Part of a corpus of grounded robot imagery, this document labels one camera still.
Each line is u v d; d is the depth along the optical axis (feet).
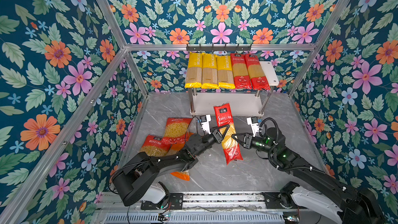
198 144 1.95
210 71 2.64
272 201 2.39
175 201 2.41
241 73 2.60
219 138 2.25
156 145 2.88
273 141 1.85
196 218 2.51
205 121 2.26
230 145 2.31
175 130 3.06
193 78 2.52
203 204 2.41
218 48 3.06
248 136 2.21
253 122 2.22
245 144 2.13
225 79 2.52
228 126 2.36
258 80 2.46
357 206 1.29
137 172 1.60
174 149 2.87
